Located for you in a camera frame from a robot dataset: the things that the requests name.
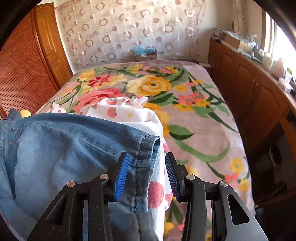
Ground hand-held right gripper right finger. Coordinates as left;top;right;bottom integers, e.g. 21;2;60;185
165;152;269;241

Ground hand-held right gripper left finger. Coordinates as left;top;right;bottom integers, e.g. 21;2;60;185
26;152;130;241

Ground blue denim pants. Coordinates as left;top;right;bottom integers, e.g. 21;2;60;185
0;109;162;241

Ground floral fleece blanket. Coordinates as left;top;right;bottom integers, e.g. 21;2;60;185
47;60;256;241

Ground white strawberry print sheet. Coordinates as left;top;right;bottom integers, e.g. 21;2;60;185
0;96;174;241

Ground long wooden cabinet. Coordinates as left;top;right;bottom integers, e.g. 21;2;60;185
207;39;296;209

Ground small cardboard box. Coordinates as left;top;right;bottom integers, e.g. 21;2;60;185
134;52;158;62

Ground blue cloth item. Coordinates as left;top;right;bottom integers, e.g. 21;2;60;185
134;45;157;55

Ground wooden louvered wardrobe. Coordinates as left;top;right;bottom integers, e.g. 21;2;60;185
0;3;73;120

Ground circle pattern sheer curtain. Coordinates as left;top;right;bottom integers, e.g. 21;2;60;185
55;0;206;67

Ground flat cardboard box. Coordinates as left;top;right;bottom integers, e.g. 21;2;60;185
225;34;254;54

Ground white plastic container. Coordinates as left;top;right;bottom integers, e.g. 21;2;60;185
262;53;274;70

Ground window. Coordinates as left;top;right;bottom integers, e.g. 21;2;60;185
261;11;296;78

